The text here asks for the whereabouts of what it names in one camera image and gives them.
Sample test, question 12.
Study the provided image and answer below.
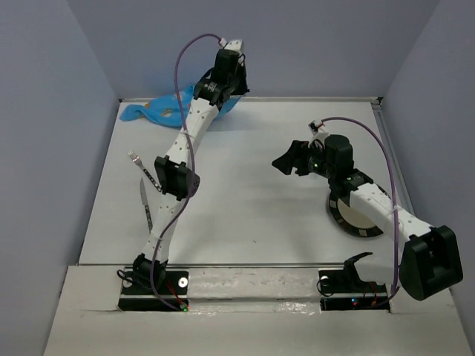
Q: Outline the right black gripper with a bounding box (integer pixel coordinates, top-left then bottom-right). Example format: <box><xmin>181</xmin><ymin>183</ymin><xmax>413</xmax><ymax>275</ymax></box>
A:
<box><xmin>270</xmin><ymin>140</ymin><xmax>335</xmax><ymax>179</ymax></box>

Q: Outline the blue space-print cloth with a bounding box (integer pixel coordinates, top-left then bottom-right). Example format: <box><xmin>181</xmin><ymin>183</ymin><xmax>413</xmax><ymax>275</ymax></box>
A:
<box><xmin>119</xmin><ymin>85</ymin><xmax>242</xmax><ymax>129</ymax></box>

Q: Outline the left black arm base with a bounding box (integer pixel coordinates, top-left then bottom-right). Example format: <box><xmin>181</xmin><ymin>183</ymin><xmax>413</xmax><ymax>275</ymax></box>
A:
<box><xmin>116</xmin><ymin>266</ymin><xmax>190</xmax><ymax>312</ymax></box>

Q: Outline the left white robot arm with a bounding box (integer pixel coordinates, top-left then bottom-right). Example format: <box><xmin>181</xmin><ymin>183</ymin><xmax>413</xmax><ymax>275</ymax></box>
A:
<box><xmin>133</xmin><ymin>47</ymin><xmax>249</xmax><ymax>293</ymax></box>

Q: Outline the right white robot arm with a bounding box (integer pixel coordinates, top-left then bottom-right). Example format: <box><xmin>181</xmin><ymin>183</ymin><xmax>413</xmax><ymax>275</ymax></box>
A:
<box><xmin>272</xmin><ymin>134</ymin><xmax>463</xmax><ymax>300</ymax></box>

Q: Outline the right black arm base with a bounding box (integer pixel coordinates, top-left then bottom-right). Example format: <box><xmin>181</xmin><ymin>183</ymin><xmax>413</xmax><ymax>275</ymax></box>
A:
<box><xmin>315</xmin><ymin>252</ymin><xmax>390</xmax><ymax>312</ymax></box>

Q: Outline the black rimmed cream plate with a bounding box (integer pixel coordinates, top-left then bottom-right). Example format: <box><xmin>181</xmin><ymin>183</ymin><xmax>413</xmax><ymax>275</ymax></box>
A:
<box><xmin>327</xmin><ymin>192</ymin><xmax>383</xmax><ymax>239</ymax></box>

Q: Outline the silver fork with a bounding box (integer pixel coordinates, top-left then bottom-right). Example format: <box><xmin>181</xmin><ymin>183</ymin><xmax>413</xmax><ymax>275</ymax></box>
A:
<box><xmin>128</xmin><ymin>151</ymin><xmax>162</xmax><ymax>192</ymax></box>

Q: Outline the silver knife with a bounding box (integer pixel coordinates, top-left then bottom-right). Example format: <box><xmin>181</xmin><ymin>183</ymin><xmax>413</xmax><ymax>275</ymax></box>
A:
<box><xmin>140</xmin><ymin>178</ymin><xmax>153</xmax><ymax>233</ymax></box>

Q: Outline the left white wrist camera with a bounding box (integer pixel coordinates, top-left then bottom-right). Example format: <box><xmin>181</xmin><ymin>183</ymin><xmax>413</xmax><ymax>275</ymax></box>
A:
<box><xmin>219</xmin><ymin>38</ymin><xmax>244</xmax><ymax>54</ymax></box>

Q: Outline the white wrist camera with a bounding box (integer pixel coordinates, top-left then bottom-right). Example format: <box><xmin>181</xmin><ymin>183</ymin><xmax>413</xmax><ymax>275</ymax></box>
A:
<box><xmin>219</xmin><ymin>38</ymin><xmax>244</xmax><ymax>54</ymax></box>
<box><xmin>309</xmin><ymin>120</ymin><xmax>330</xmax><ymax>145</ymax></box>

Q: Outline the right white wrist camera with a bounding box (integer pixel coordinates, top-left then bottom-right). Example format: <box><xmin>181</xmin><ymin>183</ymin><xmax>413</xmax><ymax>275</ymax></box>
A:
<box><xmin>309</xmin><ymin>120</ymin><xmax>330</xmax><ymax>145</ymax></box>

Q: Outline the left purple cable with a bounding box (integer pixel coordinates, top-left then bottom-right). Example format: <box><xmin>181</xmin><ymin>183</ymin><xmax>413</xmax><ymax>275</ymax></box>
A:
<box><xmin>150</xmin><ymin>33</ymin><xmax>223</xmax><ymax>311</ymax></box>

